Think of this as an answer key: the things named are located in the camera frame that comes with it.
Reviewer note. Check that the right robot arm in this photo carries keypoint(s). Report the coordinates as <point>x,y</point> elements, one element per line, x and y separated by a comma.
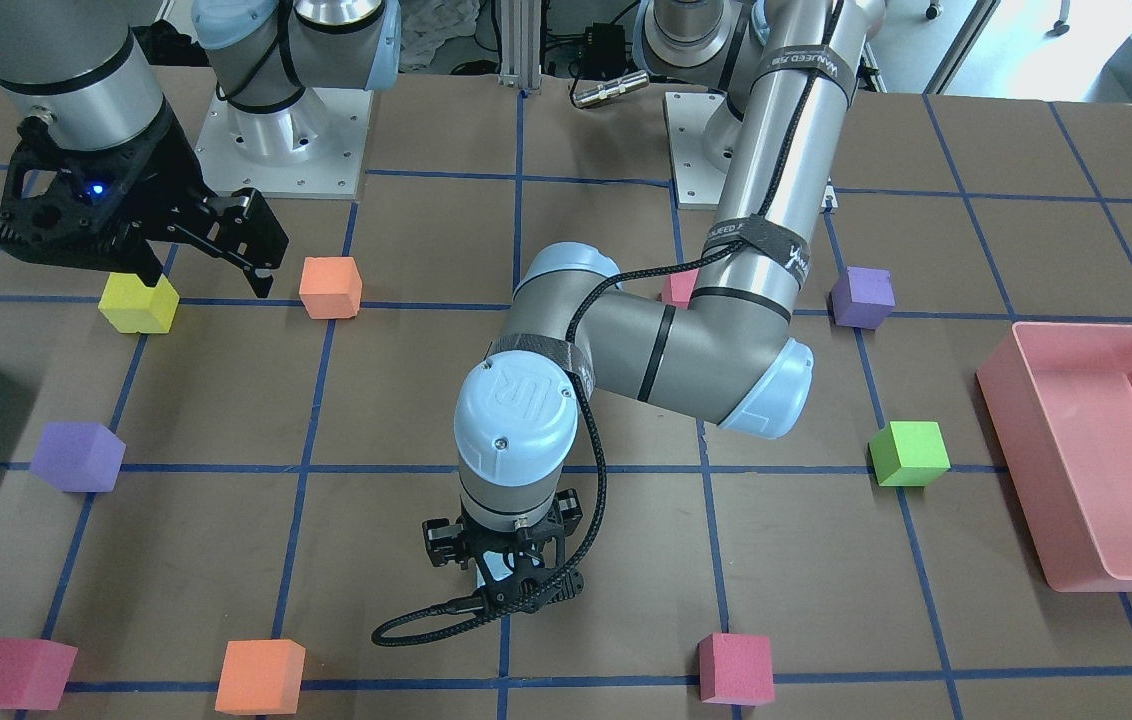
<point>78,66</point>

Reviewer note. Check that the yellow foam block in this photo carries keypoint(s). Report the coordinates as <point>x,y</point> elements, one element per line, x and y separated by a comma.
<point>132,307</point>

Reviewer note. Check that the orange foam block near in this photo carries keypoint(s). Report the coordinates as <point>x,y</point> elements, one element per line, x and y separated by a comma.
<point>261,677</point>

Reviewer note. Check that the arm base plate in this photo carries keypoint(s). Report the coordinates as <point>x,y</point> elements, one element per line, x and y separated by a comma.
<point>312,150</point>
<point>701,150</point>

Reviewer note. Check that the green foam block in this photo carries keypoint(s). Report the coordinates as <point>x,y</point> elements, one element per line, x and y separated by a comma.
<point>909,454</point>

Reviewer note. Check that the dark pink foam block near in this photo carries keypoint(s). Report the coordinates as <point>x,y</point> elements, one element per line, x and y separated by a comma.
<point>736,669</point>

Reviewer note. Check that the light blue foam block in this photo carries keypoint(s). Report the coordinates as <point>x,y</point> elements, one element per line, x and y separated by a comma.
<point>494,569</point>

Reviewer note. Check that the pink plastic tray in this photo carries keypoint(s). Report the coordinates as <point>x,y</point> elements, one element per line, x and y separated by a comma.
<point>1060,398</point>

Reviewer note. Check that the orange foam block far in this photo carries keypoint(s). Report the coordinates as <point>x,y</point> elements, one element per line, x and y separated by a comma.
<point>331,288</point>

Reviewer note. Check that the purple foam block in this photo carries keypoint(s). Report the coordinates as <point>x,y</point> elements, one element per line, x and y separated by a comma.
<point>862,297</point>
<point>78,456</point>

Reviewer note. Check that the aluminium frame post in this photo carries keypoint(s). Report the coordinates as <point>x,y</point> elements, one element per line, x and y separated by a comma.
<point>520,44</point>

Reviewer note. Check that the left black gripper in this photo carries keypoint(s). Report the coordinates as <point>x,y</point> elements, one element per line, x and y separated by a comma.
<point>442,541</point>

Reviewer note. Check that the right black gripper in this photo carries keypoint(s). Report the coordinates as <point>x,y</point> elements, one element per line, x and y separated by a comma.
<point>169,176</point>

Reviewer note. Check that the orange foam block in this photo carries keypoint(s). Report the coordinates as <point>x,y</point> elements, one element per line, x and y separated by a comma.
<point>331,288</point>
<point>261,677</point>

